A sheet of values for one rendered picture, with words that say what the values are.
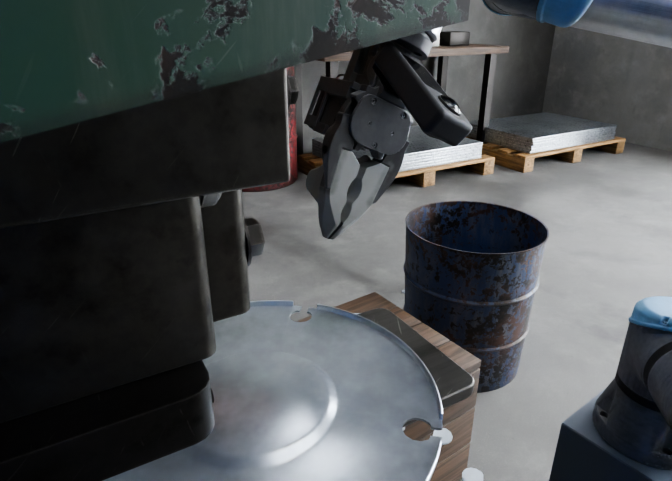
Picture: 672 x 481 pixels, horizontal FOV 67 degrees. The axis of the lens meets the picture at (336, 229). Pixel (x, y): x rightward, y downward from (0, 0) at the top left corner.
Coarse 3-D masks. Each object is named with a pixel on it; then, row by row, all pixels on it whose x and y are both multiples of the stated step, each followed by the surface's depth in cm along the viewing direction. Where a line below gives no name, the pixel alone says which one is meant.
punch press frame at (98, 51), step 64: (0, 0) 9; (64, 0) 9; (128, 0) 10; (192, 0) 10; (256, 0) 11; (320, 0) 11; (384, 0) 12; (448, 0) 13; (0, 64) 9; (64, 64) 9; (128, 64) 10; (192, 64) 11; (256, 64) 11; (0, 128) 9
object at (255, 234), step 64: (0, 256) 21; (64, 256) 22; (128, 256) 23; (192, 256) 25; (0, 320) 22; (64, 320) 23; (128, 320) 24; (192, 320) 26; (0, 384) 22; (64, 384) 24
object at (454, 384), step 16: (384, 320) 51; (400, 320) 51; (400, 336) 48; (416, 336) 48; (416, 352) 46; (432, 352) 46; (432, 368) 44; (448, 368) 44; (448, 384) 42; (464, 384) 42; (448, 400) 41
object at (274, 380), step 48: (240, 336) 48; (288, 336) 48; (336, 336) 48; (384, 336) 48; (240, 384) 41; (288, 384) 41; (336, 384) 42; (384, 384) 42; (432, 384) 41; (240, 432) 36; (288, 432) 36; (336, 432) 37; (384, 432) 37; (144, 480) 33; (192, 480) 33; (240, 480) 33; (288, 480) 33; (336, 480) 33; (384, 480) 33
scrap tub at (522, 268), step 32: (416, 224) 168; (448, 224) 175; (480, 224) 174; (512, 224) 167; (544, 224) 153; (416, 256) 148; (448, 256) 139; (480, 256) 135; (512, 256) 136; (416, 288) 152; (448, 288) 143; (480, 288) 140; (512, 288) 141; (448, 320) 147; (480, 320) 144; (512, 320) 146; (480, 352) 148; (512, 352) 153; (480, 384) 154
